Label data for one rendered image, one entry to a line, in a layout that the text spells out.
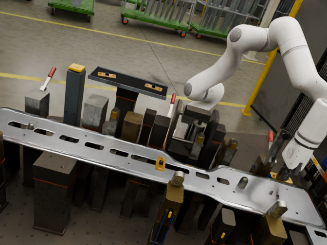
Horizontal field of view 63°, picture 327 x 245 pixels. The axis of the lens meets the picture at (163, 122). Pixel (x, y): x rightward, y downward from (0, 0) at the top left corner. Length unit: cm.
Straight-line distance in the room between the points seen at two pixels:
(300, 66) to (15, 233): 119
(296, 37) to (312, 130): 33
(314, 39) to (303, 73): 269
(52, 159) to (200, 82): 79
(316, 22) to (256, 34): 261
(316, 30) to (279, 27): 263
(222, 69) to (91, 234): 92
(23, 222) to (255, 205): 89
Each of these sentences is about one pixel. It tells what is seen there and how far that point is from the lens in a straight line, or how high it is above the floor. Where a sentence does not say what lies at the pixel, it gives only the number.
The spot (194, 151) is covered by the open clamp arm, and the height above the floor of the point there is 102.
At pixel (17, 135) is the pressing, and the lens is 113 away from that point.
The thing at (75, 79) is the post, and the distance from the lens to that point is 133.
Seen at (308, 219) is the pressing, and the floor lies 100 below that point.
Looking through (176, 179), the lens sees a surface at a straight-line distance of 91.
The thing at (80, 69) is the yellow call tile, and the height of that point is 116.
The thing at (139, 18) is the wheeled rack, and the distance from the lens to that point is 757.
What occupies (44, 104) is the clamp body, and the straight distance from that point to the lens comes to 128.
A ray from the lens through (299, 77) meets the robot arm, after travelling 104.
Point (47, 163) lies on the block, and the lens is 96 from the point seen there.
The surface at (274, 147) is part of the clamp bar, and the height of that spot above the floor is 114.
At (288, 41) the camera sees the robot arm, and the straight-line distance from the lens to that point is 109.
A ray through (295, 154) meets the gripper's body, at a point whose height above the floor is 123.
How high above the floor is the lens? 167
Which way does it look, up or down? 30 degrees down
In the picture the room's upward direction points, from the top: 17 degrees clockwise
